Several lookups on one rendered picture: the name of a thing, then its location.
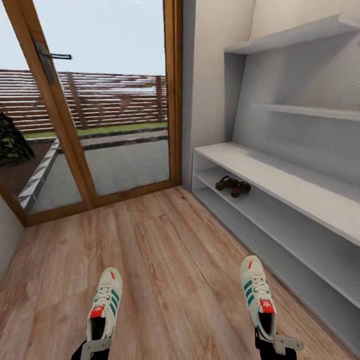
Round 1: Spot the gym shoe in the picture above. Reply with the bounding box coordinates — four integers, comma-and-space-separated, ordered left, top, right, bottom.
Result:
86, 266, 123, 342
240, 254, 277, 342

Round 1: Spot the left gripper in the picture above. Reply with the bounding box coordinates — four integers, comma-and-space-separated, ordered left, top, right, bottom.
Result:
71, 340, 108, 360

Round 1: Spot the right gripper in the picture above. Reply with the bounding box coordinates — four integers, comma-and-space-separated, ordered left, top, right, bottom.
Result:
255, 327, 297, 360

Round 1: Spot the sandal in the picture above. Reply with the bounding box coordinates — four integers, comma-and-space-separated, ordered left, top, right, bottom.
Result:
230, 182, 251, 198
215, 177, 240, 191

